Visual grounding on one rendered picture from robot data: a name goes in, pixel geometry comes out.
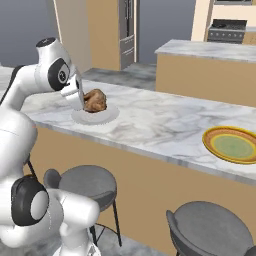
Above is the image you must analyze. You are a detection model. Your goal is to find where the beige cupboard run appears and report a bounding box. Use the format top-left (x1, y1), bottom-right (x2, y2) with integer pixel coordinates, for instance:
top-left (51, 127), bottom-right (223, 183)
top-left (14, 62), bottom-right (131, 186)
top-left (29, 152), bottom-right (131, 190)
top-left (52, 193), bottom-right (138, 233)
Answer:
top-left (190, 0), bottom-right (256, 46)

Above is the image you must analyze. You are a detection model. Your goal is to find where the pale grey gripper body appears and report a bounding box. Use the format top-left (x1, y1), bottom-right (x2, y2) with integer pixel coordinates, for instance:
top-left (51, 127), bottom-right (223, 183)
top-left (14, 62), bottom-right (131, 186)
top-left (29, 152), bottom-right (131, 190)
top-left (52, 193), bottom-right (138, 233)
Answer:
top-left (65, 73), bottom-right (86, 112)

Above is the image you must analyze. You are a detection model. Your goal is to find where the stainless steel fridge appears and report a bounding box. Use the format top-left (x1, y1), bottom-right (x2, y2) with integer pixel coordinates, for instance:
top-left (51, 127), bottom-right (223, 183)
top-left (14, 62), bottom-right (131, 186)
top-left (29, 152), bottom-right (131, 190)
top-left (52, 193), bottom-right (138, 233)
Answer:
top-left (118, 0), bottom-right (137, 71)

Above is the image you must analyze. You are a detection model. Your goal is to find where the marble kitchen island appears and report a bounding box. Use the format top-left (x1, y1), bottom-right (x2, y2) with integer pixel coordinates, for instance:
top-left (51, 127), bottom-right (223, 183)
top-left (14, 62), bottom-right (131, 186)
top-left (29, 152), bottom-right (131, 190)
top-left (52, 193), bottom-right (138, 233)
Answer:
top-left (154, 38), bottom-right (256, 108)

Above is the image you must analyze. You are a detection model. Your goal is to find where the marble dining counter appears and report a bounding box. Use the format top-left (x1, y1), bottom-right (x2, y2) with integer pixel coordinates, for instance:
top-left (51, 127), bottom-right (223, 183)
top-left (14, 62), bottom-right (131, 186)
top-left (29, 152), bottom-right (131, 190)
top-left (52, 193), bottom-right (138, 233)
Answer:
top-left (19, 77), bottom-right (256, 256)

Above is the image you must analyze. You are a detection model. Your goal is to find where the brown chicken drumstick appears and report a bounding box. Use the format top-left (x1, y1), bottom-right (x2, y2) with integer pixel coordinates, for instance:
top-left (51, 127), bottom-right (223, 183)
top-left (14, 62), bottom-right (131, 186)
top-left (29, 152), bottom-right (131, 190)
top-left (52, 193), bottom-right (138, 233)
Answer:
top-left (82, 88), bottom-right (108, 113)

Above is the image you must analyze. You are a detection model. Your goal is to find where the black stove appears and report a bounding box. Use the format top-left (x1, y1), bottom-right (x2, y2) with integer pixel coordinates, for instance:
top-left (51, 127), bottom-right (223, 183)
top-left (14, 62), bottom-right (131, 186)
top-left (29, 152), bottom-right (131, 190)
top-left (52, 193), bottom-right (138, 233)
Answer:
top-left (206, 18), bottom-right (248, 45)

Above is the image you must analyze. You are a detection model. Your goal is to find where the white plate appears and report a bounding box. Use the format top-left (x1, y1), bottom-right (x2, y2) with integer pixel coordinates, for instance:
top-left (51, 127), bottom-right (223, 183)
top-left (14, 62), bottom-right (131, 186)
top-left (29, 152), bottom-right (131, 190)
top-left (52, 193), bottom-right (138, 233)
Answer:
top-left (70, 102), bottom-right (121, 126)

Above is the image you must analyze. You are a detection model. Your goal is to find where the grey bar stool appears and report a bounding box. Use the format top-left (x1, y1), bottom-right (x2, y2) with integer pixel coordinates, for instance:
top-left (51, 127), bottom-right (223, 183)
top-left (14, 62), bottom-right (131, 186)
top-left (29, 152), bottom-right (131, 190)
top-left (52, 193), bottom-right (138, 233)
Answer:
top-left (43, 164), bottom-right (123, 248)
top-left (165, 200), bottom-right (256, 256)

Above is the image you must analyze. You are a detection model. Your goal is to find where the yellow orange green plate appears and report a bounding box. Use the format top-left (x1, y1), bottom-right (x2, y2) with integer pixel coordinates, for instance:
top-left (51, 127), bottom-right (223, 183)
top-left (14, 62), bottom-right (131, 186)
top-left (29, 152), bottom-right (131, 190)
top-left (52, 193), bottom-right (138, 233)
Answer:
top-left (202, 125), bottom-right (256, 165)

